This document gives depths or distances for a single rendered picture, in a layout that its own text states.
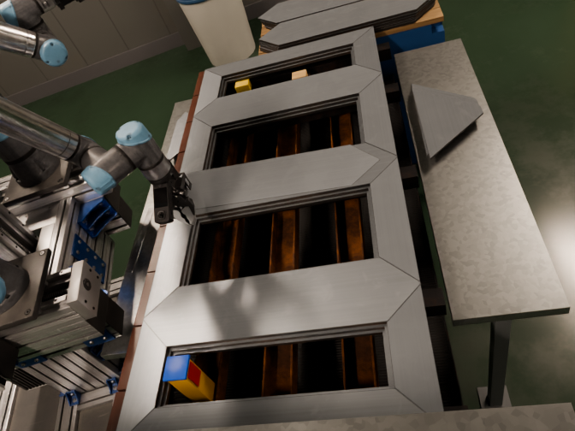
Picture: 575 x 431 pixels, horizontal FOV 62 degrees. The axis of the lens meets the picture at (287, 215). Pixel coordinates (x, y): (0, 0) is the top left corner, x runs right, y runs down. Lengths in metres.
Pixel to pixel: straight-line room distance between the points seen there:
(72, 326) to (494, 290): 1.11
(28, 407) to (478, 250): 1.90
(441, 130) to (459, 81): 0.31
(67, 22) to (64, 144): 3.43
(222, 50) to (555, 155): 2.46
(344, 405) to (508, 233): 0.64
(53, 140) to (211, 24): 2.66
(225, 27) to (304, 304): 2.90
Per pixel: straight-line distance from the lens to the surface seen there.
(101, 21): 4.64
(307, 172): 1.50
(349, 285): 1.21
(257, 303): 1.26
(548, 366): 2.05
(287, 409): 1.12
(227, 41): 3.89
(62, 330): 1.48
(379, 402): 1.08
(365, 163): 1.47
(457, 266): 1.33
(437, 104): 1.73
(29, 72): 4.99
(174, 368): 1.22
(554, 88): 3.07
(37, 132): 1.27
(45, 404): 2.37
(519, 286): 1.31
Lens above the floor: 1.86
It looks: 46 degrees down
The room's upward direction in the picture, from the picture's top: 24 degrees counter-clockwise
